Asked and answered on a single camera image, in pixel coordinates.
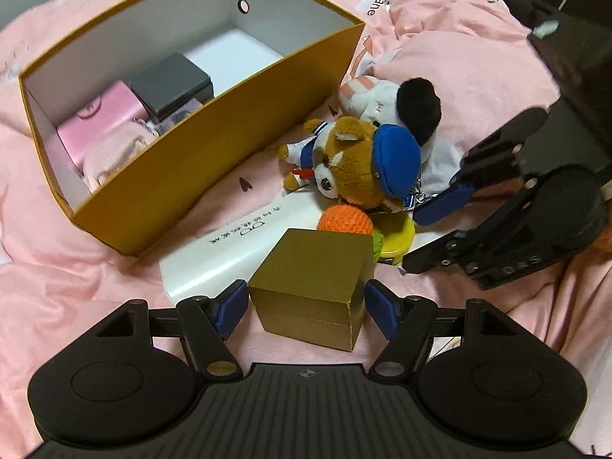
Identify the dark photo card box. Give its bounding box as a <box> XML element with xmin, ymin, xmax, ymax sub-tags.
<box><xmin>153</xmin><ymin>98</ymin><xmax>202</xmax><ymax>136</ymax></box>

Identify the white flat box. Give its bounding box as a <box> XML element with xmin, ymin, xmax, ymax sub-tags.
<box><xmin>156</xmin><ymin>187</ymin><xmax>461</xmax><ymax>307</ymax></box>

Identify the white plush with black ear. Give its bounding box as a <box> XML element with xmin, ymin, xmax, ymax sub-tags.
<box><xmin>338</xmin><ymin>76</ymin><xmax>461</xmax><ymax>204</ymax></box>

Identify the pink fabric pouch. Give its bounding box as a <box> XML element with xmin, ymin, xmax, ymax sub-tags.
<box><xmin>82</xmin><ymin>119</ymin><xmax>158</xmax><ymax>192</ymax></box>

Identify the brown plush with blue hat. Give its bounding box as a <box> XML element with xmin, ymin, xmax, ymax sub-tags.
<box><xmin>279</xmin><ymin>116</ymin><xmax>421</xmax><ymax>212</ymax></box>

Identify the orange cardboard storage box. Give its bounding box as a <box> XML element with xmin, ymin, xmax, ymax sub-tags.
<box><xmin>19</xmin><ymin>0</ymin><xmax>364</xmax><ymax>255</ymax></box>

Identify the gold square box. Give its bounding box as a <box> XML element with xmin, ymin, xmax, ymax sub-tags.
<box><xmin>248</xmin><ymin>229</ymin><xmax>374</xmax><ymax>351</ymax></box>

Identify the orange crochet ball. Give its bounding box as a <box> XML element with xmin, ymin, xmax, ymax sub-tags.
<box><xmin>316</xmin><ymin>204</ymin><xmax>373</xmax><ymax>235</ymax></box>

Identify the dark grey box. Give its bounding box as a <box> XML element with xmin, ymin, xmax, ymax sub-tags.
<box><xmin>127</xmin><ymin>53</ymin><xmax>215</xmax><ymax>121</ymax></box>

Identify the pink wallet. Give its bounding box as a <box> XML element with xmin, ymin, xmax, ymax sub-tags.
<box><xmin>57</xmin><ymin>81</ymin><xmax>150</xmax><ymax>170</ymax></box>

